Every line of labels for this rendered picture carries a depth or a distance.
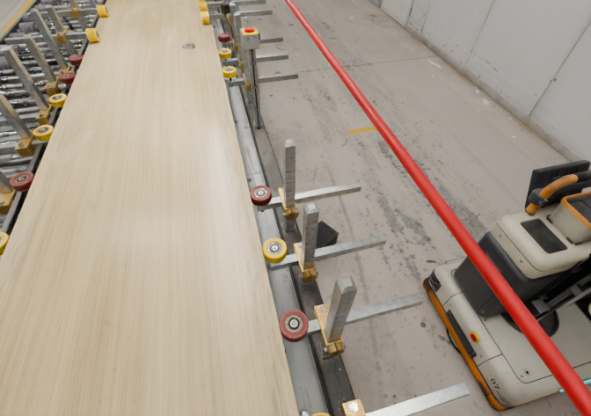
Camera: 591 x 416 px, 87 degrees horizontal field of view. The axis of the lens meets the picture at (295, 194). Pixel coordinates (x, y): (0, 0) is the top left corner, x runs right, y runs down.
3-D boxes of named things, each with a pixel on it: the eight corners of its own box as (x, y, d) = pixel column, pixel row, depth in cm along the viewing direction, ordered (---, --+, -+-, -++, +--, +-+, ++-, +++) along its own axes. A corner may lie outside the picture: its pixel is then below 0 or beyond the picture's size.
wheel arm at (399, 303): (415, 295, 102) (419, 290, 99) (421, 306, 100) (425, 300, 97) (286, 331, 94) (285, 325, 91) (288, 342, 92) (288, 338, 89)
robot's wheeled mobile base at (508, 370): (418, 283, 188) (432, 262, 170) (507, 260, 199) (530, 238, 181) (491, 415, 145) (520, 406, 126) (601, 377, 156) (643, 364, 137)
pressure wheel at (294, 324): (290, 356, 91) (290, 344, 82) (274, 333, 95) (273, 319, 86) (312, 339, 94) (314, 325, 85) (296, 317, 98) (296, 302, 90)
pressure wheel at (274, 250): (266, 276, 107) (263, 259, 99) (263, 256, 113) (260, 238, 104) (288, 273, 108) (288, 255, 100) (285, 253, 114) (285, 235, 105)
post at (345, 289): (330, 343, 102) (352, 273, 67) (333, 354, 100) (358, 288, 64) (320, 346, 102) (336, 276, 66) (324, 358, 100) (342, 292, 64)
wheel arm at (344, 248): (380, 239, 120) (383, 232, 117) (384, 246, 118) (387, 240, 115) (269, 264, 113) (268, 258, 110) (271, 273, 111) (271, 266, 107)
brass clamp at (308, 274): (307, 248, 118) (308, 240, 114) (318, 280, 109) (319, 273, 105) (291, 251, 117) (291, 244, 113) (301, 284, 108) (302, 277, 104)
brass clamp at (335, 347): (330, 308, 99) (331, 302, 95) (345, 353, 91) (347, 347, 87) (311, 313, 98) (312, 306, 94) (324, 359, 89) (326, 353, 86)
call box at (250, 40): (257, 44, 151) (255, 26, 145) (259, 50, 146) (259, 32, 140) (242, 46, 149) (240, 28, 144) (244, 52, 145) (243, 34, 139)
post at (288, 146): (292, 226, 136) (293, 136, 100) (294, 232, 134) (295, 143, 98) (284, 227, 135) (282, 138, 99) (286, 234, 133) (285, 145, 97)
